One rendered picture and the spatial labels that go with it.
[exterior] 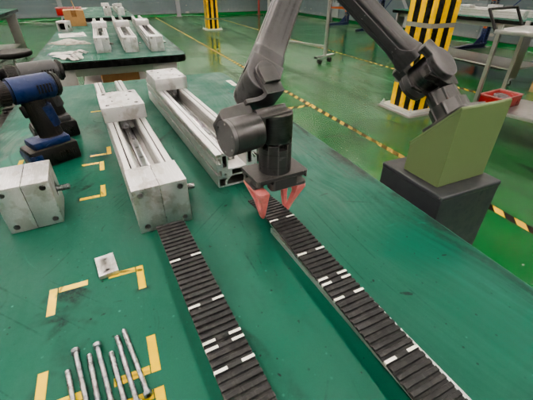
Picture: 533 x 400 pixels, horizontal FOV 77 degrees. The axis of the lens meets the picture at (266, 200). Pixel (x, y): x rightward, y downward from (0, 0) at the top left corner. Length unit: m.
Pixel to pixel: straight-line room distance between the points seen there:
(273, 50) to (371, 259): 0.40
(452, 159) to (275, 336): 0.57
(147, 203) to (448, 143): 0.64
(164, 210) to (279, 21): 0.41
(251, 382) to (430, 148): 0.65
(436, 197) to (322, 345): 0.49
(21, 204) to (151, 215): 0.24
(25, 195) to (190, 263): 0.35
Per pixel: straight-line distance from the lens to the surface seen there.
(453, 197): 0.87
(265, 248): 0.61
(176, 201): 0.66
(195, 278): 0.52
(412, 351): 0.47
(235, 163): 0.79
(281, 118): 0.53
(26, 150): 1.04
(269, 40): 0.64
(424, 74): 0.89
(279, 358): 0.47
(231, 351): 0.44
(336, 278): 0.52
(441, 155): 0.85
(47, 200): 0.76
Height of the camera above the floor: 1.18
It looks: 33 degrees down
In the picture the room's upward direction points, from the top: straight up
